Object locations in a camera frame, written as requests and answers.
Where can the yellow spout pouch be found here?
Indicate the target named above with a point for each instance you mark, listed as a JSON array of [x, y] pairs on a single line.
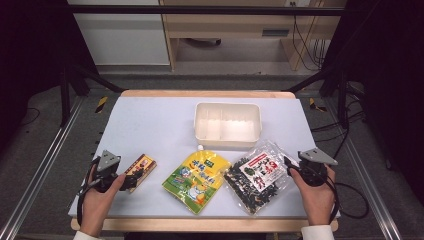
[[196, 181]]

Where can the white plastic container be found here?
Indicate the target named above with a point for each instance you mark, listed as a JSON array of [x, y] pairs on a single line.
[[227, 125]]

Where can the person's white sleeve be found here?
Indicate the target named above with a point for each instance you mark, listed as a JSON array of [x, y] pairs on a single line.
[[85, 236], [317, 232]]

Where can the black metal stand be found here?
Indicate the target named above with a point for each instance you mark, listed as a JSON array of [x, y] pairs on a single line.
[[65, 96], [341, 96]]

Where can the black horizontal bar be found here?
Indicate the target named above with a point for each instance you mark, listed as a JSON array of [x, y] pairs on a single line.
[[200, 10]]

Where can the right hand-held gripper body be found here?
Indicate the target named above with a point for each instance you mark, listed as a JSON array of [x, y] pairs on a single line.
[[315, 166]]

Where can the black curtain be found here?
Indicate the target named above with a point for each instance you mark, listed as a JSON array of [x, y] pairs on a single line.
[[30, 60], [386, 83]]

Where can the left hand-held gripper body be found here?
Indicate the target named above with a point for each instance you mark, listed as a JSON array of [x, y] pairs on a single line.
[[107, 160]]

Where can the light wooden desk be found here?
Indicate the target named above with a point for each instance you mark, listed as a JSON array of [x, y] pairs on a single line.
[[233, 30]]

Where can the white table sheet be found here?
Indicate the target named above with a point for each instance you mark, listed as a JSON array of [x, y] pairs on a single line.
[[150, 130]]

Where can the person's left white sleeve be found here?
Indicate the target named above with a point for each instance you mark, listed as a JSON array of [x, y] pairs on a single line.
[[85, 236]]

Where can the clear bag of dark dried food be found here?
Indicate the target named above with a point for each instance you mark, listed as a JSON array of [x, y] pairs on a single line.
[[258, 180]]

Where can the aluminium floor rail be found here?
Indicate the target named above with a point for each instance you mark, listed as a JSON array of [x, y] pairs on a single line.
[[365, 173], [46, 160]]

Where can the white cabinet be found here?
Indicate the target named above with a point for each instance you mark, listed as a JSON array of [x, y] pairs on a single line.
[[123, 36]]

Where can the person's right white sleeve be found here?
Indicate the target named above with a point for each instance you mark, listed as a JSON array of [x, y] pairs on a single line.
[[317, 232]]

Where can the person's left hand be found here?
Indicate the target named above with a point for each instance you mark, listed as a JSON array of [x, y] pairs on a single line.
[[96, 206]]

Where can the small red and yellow box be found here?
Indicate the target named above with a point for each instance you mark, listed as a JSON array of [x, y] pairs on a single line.
[[142, 169]]

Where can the person's right hand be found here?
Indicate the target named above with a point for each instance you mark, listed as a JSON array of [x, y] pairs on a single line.
[[316, 200]]

